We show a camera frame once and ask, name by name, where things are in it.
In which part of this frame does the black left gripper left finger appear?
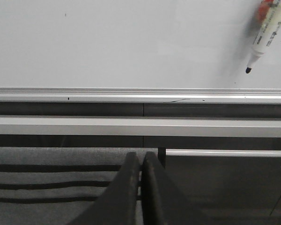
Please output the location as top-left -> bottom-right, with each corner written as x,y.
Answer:
69,152 -> 140,225

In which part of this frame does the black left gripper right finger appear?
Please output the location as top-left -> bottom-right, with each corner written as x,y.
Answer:
141,152 -> 215,225

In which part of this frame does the red round magnet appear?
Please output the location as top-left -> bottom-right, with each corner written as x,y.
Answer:
255,0 -> 274,23

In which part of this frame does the white black-tip whiteboard marker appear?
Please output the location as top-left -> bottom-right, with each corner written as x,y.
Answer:
245,0 -> 281,74

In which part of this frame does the white horizontal stand rod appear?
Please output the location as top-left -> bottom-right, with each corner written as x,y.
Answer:
166,149 -> 281,158

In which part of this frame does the white metal stand frame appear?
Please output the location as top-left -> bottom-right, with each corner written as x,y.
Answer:
0,116 -> 281,138

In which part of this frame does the white whiteboard with aluminium frame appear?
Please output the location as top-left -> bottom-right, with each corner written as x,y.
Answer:
0,0 -> 281,104

